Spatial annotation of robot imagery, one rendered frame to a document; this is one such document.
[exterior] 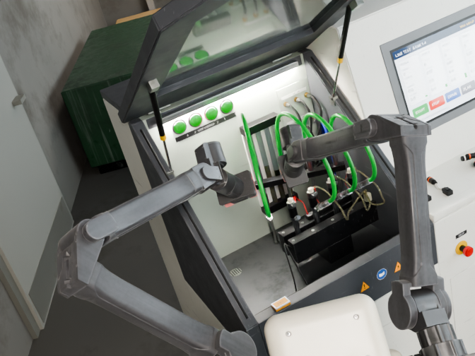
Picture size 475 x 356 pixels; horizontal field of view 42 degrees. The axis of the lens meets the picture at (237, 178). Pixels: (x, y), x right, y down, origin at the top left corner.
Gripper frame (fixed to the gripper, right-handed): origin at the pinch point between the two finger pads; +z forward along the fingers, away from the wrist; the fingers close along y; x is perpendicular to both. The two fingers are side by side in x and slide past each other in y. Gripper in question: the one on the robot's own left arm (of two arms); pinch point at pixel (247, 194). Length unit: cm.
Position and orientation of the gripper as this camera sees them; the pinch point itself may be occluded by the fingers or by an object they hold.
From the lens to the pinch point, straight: 166.9
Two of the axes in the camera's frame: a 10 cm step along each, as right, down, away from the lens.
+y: -8.9, 3.5, 3.1
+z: 4.0, 2.2, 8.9
